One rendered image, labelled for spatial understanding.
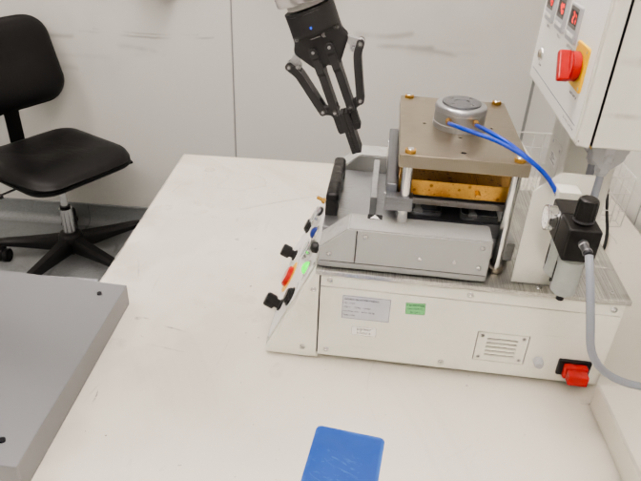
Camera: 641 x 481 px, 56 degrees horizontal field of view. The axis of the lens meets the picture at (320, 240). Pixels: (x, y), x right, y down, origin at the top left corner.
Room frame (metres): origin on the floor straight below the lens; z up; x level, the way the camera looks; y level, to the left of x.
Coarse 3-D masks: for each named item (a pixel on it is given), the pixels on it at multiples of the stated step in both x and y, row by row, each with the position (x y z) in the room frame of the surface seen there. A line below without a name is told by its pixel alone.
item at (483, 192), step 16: (400, 176) 0.82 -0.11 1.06; (416, 176) 0.82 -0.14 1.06; (432, 176) 0.82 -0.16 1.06; (448, 176) 0.82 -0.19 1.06; (464, 176) 0.83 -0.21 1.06; (480, 176) 0.83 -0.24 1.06; (496, 176) 0.83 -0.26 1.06; (416, 192) 0.81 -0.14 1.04; (432, 192) 0.80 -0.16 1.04; (448, 192) 0.80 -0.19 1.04; (464, 192) 0.80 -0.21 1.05; (480, 192) 0.80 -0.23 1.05; (496, 192) 0.80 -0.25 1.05; (480, 208) 0.80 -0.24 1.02; (496, 208) 0.79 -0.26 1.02
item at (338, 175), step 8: (336, 160) 0.98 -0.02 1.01; (344, 160) 0.98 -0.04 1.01; (336, 168) 0.94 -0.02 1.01; (344, 168) 0.97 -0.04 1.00; (336, 176) 0.91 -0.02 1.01; (344, 176) 0.98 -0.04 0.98; (336, 184) 0.88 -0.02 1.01; (328, 192) 0.85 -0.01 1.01; (336, 192) 0.85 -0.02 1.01; (328, 200) 0.85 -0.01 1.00; (336, 200) 0.85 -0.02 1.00; (328, 208) 0.85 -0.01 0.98; (336, 208) 0.85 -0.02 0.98
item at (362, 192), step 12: (348, 180) 0.98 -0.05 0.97; (360, 180) 0.98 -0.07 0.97; (372, 180) 0.90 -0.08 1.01; (384, 180) 0.99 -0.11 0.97; (348, 192) 0.93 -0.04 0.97; (360, 192) 0.94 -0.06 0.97; (372, 192) 0.86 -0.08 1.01; (348, 204) 0.89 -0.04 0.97; (360, 204) 0.89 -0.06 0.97; (372, 204) 0.84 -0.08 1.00; (324, 216) 0.85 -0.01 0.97; (336, 216) 0.85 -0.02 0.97; (384, 216) 0.85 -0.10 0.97; (324, 228) 0.81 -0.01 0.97; (492, 252) 0.79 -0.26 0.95
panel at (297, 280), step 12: (324, 204) 1.02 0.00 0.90; (300, 240) 1.05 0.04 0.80; (300, 252) 0.97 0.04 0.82; (300, 264) 0.89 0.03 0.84; (312, 264) 0.79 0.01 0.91; (300, 276) 0.83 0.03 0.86; (300, 288) 0.77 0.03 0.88; (288, 300) 0.79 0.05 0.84; (276, 312) 0.85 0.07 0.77; (276, 324) 0.78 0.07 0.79
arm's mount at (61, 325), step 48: (0, 288) 0.83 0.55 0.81; (48, 288) 0.84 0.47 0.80; (96, 288) 0.86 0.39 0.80; (0, 336) 0.71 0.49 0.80; (48, 336) 0.72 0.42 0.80; (96, 336) 0.74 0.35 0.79; (0, 384) 0.61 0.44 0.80; (48, 384) 0.62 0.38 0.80; (0, 432) 0.53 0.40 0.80; (48, 432) 0.56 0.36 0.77; (0, 480) 0.48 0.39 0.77
